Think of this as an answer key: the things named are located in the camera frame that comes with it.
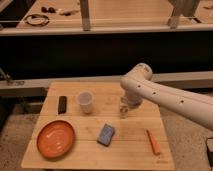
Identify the orange plate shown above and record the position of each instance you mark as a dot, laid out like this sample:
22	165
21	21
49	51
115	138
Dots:
55	139

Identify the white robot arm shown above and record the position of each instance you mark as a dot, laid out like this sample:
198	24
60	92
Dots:
137	85

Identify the translucent plastic cup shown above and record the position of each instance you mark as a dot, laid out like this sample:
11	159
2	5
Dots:
85	100

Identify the black rectangular block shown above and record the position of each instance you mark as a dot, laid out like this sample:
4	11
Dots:
62	104

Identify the blue sponge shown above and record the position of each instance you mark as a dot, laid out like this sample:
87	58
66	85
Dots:
106	135

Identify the white tool on bench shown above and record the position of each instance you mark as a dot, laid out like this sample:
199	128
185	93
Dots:
63	12

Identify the grey metal bracket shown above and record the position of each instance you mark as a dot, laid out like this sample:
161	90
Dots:
187	8

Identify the orange carrot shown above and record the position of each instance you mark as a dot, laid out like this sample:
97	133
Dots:
153	142

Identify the small clear bottle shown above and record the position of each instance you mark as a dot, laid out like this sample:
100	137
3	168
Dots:
123	108

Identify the grey metal post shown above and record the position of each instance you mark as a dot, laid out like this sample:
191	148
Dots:
84	7

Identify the small dark objects on bench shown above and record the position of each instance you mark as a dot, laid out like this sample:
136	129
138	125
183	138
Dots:
46	10

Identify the metal clamp at left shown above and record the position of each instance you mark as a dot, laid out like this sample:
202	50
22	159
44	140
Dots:
9	80

